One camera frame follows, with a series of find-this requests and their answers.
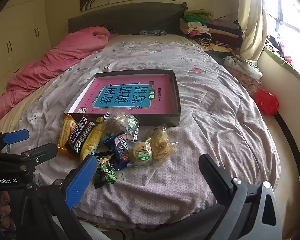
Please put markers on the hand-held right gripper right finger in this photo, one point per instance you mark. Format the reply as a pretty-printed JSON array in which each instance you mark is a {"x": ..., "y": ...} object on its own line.
[{"x": 215, "y": 176}]

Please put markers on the floral pillow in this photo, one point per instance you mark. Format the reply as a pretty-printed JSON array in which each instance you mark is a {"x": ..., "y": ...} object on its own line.
[{"x": 245, "y": 82}]

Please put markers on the long yellow snack packet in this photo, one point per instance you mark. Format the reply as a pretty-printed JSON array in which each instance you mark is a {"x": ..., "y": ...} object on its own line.
[{"x": 90, "y": 142}]

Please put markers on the pink and blue book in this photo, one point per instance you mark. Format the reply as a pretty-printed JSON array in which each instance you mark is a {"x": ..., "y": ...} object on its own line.
[{"x": 162, "y": 105}]

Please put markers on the beige bed sheet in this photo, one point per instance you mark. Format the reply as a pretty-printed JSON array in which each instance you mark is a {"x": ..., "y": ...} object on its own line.
[{"x": 17, "y": 110}]

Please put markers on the clothes on windowsill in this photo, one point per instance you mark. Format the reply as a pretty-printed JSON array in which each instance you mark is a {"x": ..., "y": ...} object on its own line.
[{"x": 277, "y": 47}]

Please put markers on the black packet green peas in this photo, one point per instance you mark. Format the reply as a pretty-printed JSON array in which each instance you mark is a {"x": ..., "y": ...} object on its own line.
[{"x": 105, "y": 170}]

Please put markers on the green windowsill mat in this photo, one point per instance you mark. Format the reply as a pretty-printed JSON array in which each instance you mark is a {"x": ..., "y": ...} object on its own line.
[{"x": 295, "y": 75}]

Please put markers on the white crumpled cloth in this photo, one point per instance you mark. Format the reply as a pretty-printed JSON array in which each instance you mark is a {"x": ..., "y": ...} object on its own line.
[{"x": 242, "y": 66}]

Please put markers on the person's left hand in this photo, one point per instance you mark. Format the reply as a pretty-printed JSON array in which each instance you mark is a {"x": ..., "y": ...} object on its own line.
[{"x": 5, "y": 208}]

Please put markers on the cream curtain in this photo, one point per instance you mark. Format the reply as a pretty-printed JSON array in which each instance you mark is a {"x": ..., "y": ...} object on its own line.
[{"x": 252, "y": 17}]

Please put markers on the round biscuit packet green label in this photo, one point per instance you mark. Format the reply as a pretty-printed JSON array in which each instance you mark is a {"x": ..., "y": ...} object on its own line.
[{"x": 140, "y": 152}]

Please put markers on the clear packet dark pastry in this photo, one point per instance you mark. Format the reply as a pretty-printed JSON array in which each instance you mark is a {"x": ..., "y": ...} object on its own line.
[{"x": 120, "y": 125}]

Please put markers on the orange rice cracker packet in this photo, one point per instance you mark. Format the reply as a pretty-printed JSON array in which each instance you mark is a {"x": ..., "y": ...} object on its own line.
[{"x": 66, "y": 130}]

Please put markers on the dark patterned cloth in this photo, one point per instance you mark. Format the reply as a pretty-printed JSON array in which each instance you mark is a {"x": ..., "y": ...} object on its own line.
[{"x": 152, "y": 32}]

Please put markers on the grey headboard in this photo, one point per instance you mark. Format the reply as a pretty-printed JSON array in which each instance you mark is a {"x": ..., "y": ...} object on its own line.
[{"x": 130, "y": 17}]

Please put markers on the shallow grey cardboard box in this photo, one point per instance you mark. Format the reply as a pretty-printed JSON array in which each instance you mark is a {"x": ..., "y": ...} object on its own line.
[{"x": 175, "y": 97}]

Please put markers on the blue cookie packet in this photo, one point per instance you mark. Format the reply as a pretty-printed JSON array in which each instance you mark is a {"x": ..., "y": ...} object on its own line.
[{"x": 118, "y": 148}]

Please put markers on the clear packet flaky pastry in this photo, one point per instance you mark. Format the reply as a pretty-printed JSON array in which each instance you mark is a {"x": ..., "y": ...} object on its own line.
[{"x": 160, "y": 142}]

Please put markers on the cream wardrobe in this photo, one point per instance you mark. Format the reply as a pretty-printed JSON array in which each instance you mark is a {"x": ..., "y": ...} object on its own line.
[{"x": 17, "y": 30}]

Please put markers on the window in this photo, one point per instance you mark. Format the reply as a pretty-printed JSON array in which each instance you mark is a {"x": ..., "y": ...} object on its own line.
[{"x": 290, "y": 10}]

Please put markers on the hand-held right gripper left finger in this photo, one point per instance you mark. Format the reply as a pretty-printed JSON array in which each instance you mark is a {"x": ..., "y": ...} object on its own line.
[{"x": 81, "y": 180}]

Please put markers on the red plastic bag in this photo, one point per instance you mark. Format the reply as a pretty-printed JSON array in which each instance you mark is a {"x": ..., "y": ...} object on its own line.
[{"x": 266, "y": 101}]

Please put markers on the dark brown chocolate bar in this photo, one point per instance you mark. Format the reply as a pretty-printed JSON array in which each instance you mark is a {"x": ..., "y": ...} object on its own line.
[{"x": 81, "y": 132}]

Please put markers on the pile of folded clothes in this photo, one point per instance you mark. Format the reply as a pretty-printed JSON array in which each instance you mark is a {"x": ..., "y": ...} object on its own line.
[{"x": 215, "y": 30}]

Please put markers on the pink duvet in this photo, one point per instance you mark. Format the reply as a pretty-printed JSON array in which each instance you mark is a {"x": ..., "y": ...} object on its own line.
[{"x": 52, "y": 62}]

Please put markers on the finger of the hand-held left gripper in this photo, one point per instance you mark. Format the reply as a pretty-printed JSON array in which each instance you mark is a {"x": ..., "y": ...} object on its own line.
[
  {"x": 15, "y": 136},
  {"x": 42, "y": 151}
]

